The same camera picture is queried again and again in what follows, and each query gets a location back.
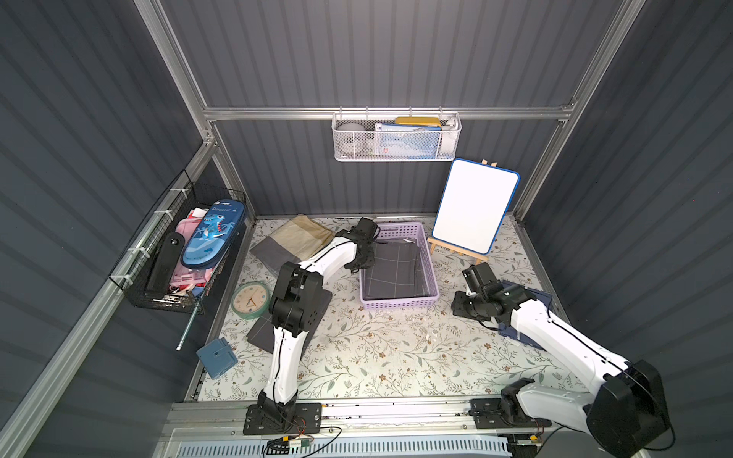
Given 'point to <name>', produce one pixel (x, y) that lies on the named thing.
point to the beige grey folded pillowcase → (291, 243)
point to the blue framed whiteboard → (473, 203)
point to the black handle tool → (165, 265)
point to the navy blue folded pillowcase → (543, 301)
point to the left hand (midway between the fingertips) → (367, 262)
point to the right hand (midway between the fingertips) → (462, 304)
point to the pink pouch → (187, 279)
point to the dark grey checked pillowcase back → (396, 271)
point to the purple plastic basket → (415, 231)
